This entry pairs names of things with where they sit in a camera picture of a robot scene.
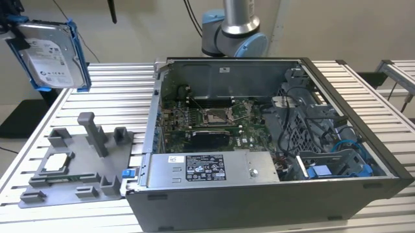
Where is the metal slat side table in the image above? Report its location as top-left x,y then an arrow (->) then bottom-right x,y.
376,59 -> 415,98

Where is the grey parts rack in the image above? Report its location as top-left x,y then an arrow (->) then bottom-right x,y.
18,112 -> 135,209

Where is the CPU socket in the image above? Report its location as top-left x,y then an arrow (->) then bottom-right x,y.
201,108 -> 237,126

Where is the green motherboard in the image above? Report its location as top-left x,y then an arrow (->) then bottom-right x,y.
159,96 -> 277,154

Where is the blue carrier in bay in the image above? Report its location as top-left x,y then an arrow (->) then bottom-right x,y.
306,166 -> 334,181

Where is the silver CPU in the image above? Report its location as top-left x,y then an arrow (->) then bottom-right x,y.
42,153 -> 74,172

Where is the metal socket cover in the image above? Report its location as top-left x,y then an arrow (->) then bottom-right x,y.
227,98 -> 255,122

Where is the grey perforated disk bay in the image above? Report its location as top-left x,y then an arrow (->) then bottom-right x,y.
262,82 -> 351,156

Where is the black graphics card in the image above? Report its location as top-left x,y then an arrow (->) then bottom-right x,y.
190,130 -> 230,148

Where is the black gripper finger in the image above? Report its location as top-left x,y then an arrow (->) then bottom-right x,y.
13,35 -> 29,50

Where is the black floor mat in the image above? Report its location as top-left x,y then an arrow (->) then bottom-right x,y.
0,99 -> 50,139

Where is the black wire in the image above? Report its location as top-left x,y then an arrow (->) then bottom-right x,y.
277,87 -> 321,156

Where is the black open PC case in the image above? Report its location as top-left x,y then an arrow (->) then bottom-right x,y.
125,57 -> 415,233

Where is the thin black cable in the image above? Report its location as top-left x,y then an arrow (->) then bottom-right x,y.
82,40 -> 101,64

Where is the silver power supply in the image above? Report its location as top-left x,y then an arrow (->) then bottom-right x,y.
146,150 -> 281,189

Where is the grey disk bay bracket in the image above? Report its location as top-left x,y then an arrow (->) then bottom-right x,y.
297,149 -> 374,181

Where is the hard disk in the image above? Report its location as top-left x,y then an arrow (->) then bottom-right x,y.
6,15 -> 93,94

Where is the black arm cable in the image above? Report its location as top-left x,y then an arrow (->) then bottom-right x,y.
187,0 -> 205,37

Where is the thin wire locking lever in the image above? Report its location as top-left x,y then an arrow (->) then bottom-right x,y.
193,97 -> 209,112

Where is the black antenna rod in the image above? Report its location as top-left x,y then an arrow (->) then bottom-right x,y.
107,0 -> 118,25

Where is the black box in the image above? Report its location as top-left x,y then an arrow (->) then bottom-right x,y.
358,71 -> 389,89

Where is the light blue wire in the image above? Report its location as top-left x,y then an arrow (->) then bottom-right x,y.
334,139 -> 366,158

